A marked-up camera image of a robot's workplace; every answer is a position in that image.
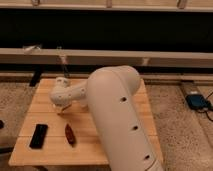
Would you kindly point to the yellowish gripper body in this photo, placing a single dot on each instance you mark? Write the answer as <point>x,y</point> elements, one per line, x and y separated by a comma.
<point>62,108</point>

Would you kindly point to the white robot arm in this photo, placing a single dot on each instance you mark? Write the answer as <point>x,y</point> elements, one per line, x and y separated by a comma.
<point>108,93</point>

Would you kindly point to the translucent plastic cup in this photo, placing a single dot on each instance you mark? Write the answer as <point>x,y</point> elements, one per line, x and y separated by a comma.
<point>83,103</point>

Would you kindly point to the wooden table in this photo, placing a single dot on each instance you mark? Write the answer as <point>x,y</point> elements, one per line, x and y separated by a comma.
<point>56,150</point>

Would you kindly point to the black rectangular remote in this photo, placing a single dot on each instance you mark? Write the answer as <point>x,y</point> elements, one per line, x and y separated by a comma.
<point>38,137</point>

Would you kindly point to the blue device on floor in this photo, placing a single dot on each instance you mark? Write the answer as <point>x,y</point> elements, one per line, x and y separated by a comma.
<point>197,102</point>

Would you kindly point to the long wooden shelf rail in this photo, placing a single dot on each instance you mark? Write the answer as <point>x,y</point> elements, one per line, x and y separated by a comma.
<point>107,57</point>

